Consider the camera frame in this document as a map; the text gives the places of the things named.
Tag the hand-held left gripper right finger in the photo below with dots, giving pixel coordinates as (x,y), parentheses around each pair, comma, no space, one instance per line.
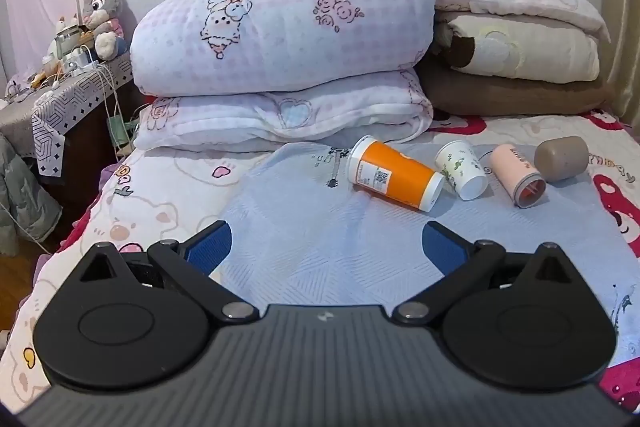
(443,245)

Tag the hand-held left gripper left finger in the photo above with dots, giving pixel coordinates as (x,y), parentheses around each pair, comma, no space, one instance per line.
(210,245)

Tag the orange paper cup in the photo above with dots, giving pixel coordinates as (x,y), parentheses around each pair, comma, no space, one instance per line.
(395,177)

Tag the white leaf-print paper cup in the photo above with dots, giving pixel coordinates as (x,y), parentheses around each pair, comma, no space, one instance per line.
(462,174)

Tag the pink cup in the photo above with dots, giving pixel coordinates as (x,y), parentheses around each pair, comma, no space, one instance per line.
(515,174)

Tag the taupe cup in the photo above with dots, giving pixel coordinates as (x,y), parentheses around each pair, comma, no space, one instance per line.
(561,158)

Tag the cartoon printed bed sheet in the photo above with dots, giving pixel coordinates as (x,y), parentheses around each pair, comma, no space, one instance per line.
(150,187)

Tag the light blue mat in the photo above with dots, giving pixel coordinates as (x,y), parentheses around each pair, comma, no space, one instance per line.
(350,232)

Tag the brown pillow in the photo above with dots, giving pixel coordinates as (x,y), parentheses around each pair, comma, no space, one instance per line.
(510,94)

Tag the grey padded jacket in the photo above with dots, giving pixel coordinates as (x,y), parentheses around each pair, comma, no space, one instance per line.
(22,202)

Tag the bedside table with patterned cloth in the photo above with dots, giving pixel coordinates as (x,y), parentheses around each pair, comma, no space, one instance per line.
(65,107)

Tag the pink checked folded quilt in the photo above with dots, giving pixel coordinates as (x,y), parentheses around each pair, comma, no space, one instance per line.
(285,57)

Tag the cream folded blanket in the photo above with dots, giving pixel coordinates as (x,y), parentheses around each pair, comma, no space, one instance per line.
(520,47)

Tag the grey rabbit plush toy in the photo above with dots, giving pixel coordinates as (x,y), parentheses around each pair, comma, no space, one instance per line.
(101,14)

